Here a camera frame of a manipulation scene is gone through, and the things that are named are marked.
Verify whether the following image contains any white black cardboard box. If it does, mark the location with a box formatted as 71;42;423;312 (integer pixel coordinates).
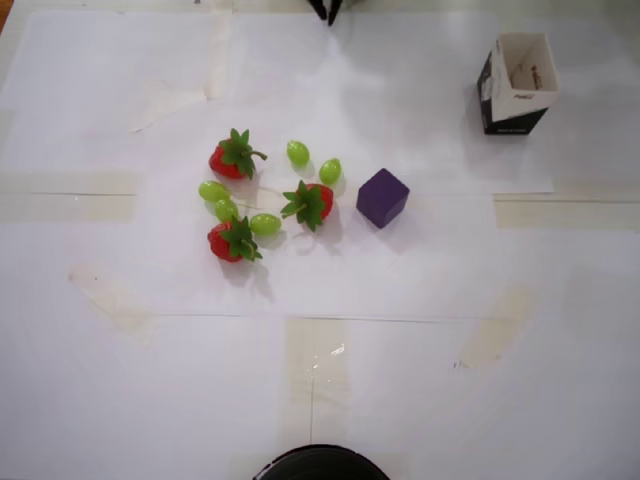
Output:
475;32;561;137

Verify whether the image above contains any red plastic strawberry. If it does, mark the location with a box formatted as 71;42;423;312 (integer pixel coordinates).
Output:
279;179;335;233
208;128;269;182
206;215;264;265

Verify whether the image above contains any purple wooden cube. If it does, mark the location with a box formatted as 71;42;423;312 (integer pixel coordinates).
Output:
355;167;411;231

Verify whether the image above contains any black round object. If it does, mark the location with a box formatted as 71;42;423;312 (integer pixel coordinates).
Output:
252;443;391;480

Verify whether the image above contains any green plastic grape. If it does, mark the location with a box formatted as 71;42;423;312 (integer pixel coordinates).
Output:
249;213;282;237
286;139;311;167
198;180;231;203
318;157;344;186
214;198;240;224

